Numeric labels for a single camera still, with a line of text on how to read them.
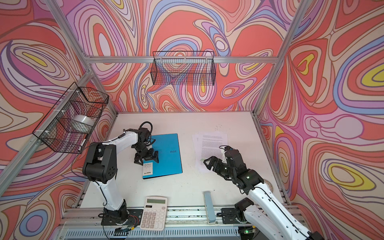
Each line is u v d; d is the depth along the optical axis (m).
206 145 1.02
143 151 0.81
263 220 0.56
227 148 0.72
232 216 0.72
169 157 0.96
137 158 0.84
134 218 0.72
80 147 0.70
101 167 0.50
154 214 0.73
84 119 0.74
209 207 0.72
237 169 0.57
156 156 0.85
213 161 0.68
